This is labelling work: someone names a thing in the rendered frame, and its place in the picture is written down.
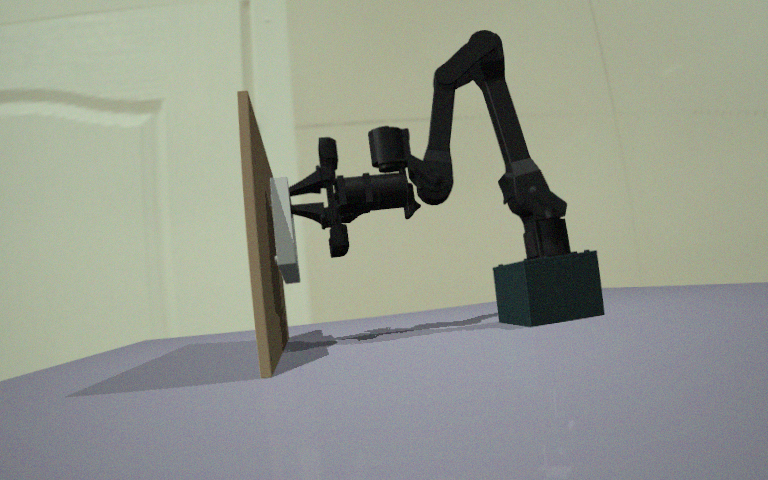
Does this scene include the brown wooden board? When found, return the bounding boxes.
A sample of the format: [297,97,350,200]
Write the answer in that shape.
[237,90,289,378]

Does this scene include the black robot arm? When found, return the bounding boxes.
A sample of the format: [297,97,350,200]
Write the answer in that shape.
[368,30,577,260]

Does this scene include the grey picture frame with blue picture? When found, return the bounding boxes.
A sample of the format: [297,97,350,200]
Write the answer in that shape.
[270,176,301,284]

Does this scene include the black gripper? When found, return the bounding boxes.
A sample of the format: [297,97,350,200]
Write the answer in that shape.
[289,137,379,258]

